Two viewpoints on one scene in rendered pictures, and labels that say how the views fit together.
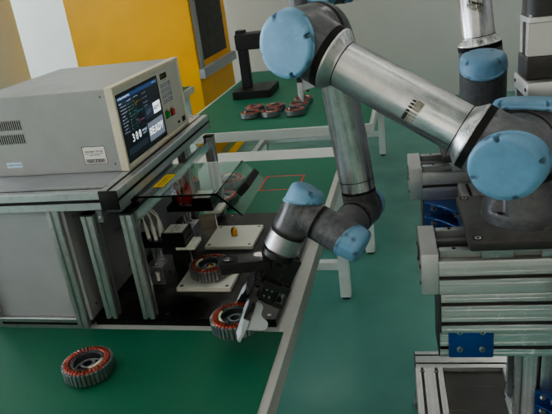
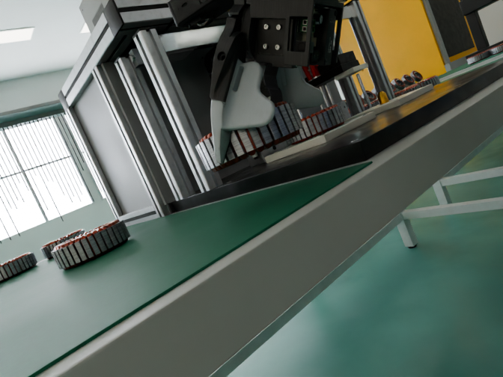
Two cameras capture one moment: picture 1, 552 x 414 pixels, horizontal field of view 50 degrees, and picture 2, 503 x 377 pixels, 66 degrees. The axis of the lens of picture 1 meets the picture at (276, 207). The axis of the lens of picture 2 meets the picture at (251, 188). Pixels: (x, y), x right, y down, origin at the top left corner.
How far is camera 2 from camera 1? 1.09 m
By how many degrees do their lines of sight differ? 40
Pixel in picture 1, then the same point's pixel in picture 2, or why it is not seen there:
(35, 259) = (114, 141)
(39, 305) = (134, 197)
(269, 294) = (278, 38)
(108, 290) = (163, 159)
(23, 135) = not seen: hidden behind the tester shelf
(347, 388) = not seen: outside the picture
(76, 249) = (131, 113)
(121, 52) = not seen: hidden behind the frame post
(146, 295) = (191, 153)
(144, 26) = (392, 46)
